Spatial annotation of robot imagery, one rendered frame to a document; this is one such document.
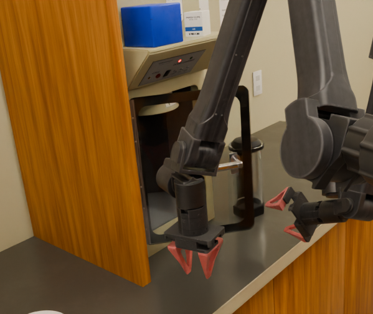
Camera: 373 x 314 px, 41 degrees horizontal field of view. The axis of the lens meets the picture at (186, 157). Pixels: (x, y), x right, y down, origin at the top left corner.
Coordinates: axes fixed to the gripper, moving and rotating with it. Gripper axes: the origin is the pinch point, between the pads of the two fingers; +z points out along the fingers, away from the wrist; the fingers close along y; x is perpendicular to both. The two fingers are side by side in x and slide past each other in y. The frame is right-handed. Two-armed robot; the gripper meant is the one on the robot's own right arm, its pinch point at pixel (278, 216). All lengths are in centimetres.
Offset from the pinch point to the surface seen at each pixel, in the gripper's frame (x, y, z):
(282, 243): 1.4, -8.9, 3.5
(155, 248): 18.8, 10.2, 27.3
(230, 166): 2.5, 20.9, 0.2
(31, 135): 15, 53, 44
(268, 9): -123, 18, 52
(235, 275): 19.4, -0.3, 4.7
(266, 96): -104, -16, 66
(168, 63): -3.5, 49.5, 2.8
